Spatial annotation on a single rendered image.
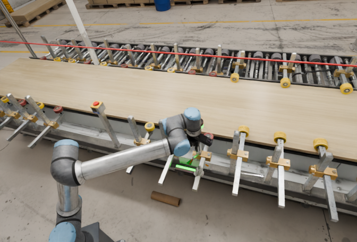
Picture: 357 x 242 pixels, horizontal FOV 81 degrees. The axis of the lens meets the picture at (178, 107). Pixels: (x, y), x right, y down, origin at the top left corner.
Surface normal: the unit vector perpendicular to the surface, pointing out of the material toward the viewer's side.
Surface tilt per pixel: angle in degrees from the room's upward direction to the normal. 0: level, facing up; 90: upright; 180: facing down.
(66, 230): 5
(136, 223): 0
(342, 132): 0
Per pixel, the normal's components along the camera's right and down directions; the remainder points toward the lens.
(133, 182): -0.11, -0.72
